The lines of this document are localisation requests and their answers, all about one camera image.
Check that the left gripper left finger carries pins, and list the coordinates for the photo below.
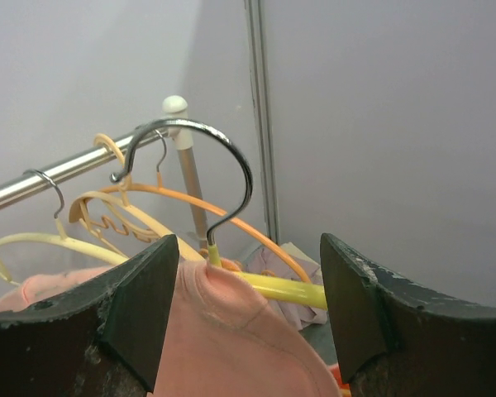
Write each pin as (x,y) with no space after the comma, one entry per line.
(101,338)

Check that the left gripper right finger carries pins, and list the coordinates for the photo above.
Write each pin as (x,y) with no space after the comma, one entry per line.
(394,337)

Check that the pink t shirt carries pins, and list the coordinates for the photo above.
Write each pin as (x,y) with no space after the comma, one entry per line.
(224,339)

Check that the beige plastic hanger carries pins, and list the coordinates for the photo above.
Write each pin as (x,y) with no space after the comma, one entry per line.
(124,218)

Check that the white hanger of grey shirt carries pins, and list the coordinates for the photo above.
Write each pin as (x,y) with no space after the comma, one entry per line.
(61,239)

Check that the orange hanger of blue shirt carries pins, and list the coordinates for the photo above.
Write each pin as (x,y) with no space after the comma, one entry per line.
(159,189)

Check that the mauve clothes pile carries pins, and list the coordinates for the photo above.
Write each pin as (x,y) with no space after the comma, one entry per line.
(291,283)

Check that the metal clothes rack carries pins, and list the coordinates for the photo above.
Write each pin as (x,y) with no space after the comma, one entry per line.
(22,188)

